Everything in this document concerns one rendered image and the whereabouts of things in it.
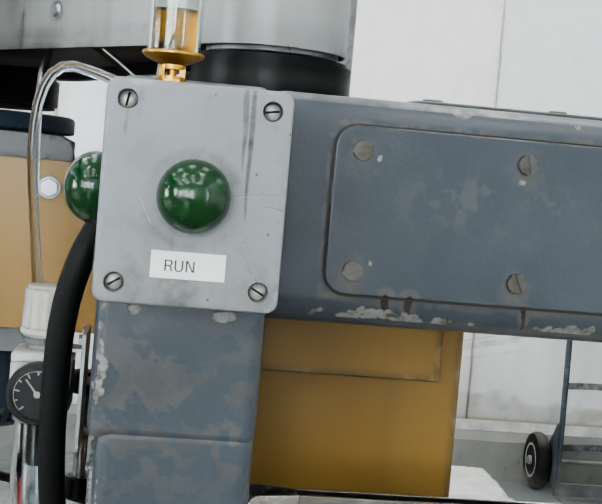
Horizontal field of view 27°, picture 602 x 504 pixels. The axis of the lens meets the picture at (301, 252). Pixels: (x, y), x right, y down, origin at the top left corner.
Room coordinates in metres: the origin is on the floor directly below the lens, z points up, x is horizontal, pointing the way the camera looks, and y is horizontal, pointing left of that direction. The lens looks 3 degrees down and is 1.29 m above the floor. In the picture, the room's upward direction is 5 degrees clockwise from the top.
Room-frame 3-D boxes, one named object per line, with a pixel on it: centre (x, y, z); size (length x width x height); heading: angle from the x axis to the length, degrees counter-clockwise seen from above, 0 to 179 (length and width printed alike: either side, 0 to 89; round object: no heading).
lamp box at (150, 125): (0.52, 0.05, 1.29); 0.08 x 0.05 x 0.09; 96
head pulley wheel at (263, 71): (0.71, 0.03, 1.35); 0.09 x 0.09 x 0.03
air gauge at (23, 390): (0.74, 0.15, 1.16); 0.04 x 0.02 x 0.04; 96
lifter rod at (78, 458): (0.82, 0.13, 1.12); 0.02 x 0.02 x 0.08
